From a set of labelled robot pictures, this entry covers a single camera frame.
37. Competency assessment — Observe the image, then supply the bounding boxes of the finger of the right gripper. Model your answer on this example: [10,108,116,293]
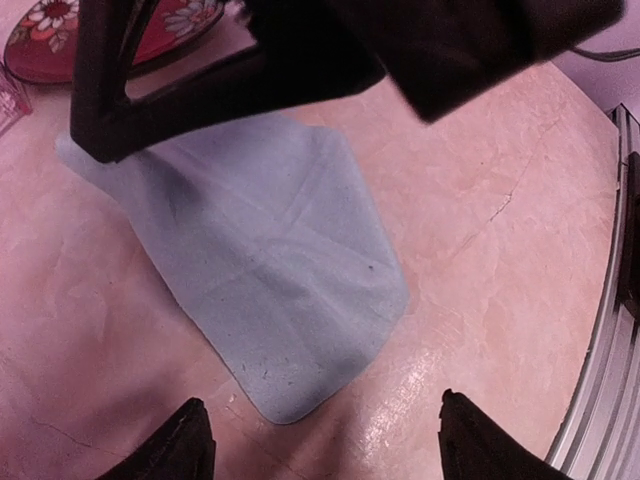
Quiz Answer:
[70,1,385,163]

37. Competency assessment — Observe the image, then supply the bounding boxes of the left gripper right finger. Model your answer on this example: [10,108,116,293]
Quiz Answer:
[438,389,567,480]

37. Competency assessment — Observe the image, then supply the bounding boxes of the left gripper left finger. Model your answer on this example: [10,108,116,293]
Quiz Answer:
[102,398,216,480]

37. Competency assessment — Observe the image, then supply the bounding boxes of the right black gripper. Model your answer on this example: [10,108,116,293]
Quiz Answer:
[242,1,625,122]

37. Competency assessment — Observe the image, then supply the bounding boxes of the small blue cleaning cloth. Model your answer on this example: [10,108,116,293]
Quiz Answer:
[56,113,409,425]

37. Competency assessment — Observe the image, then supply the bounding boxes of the red floral plate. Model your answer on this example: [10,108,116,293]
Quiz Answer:
[4,1,224,85]

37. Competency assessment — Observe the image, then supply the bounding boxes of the clear pink glasses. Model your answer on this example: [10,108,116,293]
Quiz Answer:
[0,63,32,136]

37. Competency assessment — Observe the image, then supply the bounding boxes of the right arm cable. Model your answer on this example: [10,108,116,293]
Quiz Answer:
[572,44,640,64]

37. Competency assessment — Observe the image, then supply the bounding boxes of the front aluminium rail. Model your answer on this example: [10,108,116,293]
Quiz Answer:
[546,104,639,479]

